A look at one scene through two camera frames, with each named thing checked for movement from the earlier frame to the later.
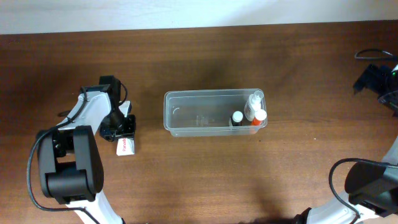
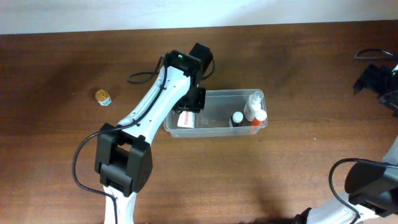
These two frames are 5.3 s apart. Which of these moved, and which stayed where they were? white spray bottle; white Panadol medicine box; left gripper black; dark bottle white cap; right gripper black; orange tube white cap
Moved: white Panadol medicine box; left gripper black
Stayed: white spray bottle; orange tube white cap; dark bottle white cap; right gripper black
